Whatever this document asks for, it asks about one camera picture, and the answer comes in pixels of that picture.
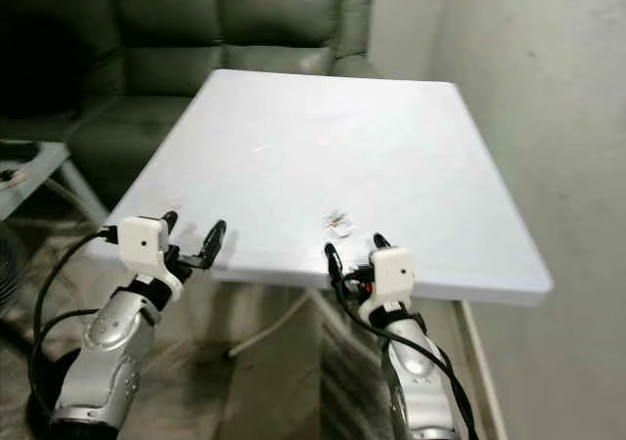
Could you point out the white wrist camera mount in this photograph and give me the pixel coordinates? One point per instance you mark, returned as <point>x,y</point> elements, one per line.
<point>142,242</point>
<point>391,272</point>

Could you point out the black fan head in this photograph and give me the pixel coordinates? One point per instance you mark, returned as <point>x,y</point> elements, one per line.
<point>10,264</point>

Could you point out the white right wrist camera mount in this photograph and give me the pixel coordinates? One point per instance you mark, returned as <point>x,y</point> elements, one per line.
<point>391,272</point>

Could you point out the small grey side table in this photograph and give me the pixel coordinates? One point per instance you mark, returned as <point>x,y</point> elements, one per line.
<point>24,181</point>

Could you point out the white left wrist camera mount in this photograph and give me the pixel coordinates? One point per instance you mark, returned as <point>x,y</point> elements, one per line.
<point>142,242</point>

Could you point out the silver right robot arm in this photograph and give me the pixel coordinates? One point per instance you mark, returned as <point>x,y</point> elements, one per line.
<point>421,381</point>

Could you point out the white folding table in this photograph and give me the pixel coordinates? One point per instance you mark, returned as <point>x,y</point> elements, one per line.
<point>313,156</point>

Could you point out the dark green leather sofa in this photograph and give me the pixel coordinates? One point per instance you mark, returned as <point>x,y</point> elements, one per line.
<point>186,29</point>

